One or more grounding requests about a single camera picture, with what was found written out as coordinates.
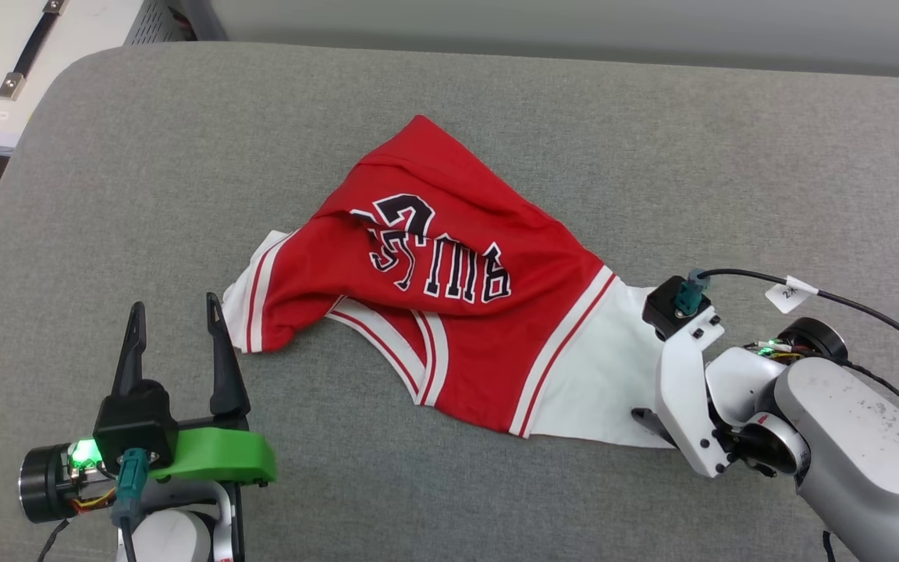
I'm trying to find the red white basketball jersey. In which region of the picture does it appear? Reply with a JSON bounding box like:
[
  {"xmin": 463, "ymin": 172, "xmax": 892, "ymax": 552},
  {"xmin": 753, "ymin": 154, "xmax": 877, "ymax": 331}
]
[{"xmin": 222, "ymin": 115, "xmax": 686, "ymax": 450}]

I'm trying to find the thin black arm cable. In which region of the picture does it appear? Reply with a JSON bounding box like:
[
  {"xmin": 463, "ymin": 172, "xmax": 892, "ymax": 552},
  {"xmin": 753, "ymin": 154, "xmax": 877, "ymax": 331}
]
[
  {"xmin": 840, "ymin": 359, "xmax": 899, "ymax": 452},
  {"xmin": 34, "ymin": 518, "xmax": 70, "ymax": 562}
]

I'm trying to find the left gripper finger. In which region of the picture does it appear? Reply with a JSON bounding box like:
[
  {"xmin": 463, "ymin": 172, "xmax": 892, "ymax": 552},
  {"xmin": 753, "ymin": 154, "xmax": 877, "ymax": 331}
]
[
  {"xmin": 205, "ymin": 293, "xmax": 252, "ymax": 418},
  {"xmin": 111, "ymin": 301, "xmax": 148, "ymax": 397}
]

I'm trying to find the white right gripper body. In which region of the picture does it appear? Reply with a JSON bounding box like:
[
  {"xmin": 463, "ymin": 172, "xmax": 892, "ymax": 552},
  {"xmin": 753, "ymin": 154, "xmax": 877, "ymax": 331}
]
[{"xmin": 655, "ymin": 308, "xmax": 849, "ymax": 479}]

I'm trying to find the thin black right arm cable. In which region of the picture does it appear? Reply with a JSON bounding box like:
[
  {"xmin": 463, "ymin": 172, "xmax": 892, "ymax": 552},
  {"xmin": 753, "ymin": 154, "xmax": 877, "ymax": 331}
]
[{"xmin": 840, "ymin": 359, "xmax": 899, "ymax": 452}]

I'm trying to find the black left camera cable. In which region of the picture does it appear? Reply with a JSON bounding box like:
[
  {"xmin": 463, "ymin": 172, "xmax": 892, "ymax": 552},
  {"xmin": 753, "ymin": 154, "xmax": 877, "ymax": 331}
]
[{"xmin": 109, "ymin": 448, "xmax": 152, "ymax": 562}]

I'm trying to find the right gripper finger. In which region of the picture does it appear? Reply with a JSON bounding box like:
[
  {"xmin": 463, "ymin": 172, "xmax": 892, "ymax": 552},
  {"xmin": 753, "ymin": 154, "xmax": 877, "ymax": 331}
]
[{"xmin": 631, "ymin": 407, "xmax": 677, "ymax": 448}]

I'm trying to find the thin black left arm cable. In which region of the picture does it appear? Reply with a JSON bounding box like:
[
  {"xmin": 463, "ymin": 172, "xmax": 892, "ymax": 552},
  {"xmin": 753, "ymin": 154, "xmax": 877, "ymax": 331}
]
[{"xmin": 34, "ymin": 518, "xmax": 70, "ymax": 562}]

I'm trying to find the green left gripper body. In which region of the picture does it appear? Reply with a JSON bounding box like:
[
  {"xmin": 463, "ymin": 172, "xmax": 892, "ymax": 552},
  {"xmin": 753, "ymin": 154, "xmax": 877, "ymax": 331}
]
[{"xmin": 18, "ymin": 426, "xmax": 278, "ymax": 525}]

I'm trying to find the black box carry handle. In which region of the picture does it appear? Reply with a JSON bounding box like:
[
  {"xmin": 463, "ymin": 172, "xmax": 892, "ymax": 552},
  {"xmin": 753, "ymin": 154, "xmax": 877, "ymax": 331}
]
[{"xmin": 0, "ymin": 0, "xmax": 70, "ymax": 101}]

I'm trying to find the black camera cable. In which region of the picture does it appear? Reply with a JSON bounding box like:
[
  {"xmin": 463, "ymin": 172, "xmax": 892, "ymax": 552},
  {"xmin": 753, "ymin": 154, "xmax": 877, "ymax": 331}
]
[
  {"xmin": 109, "ymin": 448, "xmax": 152, "ymax": 562},
  {"xmin": 674, "ymin": 268, "xmax": 899, "ymax": 379}
]

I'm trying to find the white cable label tag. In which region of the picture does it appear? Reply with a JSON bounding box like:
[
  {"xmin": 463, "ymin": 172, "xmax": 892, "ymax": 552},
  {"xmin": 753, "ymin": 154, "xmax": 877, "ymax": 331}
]
[{"xmin": 765, "ymin": 275, "xmax": 819, "ymax": 315}]

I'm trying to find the black right camera cable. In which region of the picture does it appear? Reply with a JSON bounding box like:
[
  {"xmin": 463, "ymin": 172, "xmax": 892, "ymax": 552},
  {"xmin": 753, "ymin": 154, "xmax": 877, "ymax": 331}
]
[{"xmin": 674, "ymin": 268, "xmax": 899, "ymax": 379}]

